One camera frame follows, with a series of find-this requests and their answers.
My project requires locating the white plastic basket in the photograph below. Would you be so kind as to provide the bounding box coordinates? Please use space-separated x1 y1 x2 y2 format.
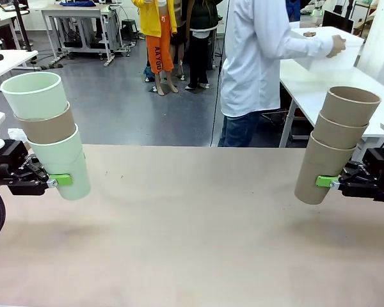
289 26 366 73

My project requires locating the black monitor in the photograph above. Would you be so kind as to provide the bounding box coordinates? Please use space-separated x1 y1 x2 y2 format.
321 9 355 35

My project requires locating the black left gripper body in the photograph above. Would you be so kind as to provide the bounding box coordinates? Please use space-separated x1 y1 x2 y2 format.
0 139 48 197

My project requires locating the wooden shelf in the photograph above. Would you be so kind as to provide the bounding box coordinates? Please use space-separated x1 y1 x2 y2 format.
351 0 378 39

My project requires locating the grey metal workbench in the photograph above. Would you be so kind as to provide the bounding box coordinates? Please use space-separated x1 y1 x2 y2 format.
40 3 125 67

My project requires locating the mannequin in black clothes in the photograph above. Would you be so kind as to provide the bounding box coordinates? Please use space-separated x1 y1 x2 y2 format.
178 0 225 93

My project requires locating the blue item on workbench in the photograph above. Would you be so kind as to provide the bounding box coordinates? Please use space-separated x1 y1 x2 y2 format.
59 0 96 8

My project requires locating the white side table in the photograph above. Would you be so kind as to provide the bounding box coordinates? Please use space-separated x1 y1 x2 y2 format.
279 59 384 148

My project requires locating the white upright panel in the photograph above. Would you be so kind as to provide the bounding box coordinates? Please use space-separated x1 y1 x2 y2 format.
358 0 384 83

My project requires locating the person's right hand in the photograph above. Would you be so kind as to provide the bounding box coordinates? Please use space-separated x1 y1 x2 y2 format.
326 34 348 59

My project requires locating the mannequin in yellow and orange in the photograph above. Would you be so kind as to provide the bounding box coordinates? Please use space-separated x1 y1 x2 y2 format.
131 0 180 97

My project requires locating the light green plastic cup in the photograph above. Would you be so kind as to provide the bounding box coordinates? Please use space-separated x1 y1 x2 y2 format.
26 124 92 201
0 72 70 122

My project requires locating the brown plastic cup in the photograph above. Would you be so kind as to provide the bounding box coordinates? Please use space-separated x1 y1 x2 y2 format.
312 109 370 150
13 102 78 146
294 131 358 206
319 86 382 128

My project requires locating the black stand pole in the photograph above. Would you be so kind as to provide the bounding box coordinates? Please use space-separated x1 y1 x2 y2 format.
13 0 33 52

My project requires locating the person in blue jacket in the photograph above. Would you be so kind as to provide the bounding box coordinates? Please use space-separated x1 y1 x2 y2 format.
285 0 304 23

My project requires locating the person in white shirt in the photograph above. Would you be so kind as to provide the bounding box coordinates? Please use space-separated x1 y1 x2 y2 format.
217 0 297 148

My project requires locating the person's right forearm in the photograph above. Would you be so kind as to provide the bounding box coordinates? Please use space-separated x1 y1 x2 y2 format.
280 34 335 61

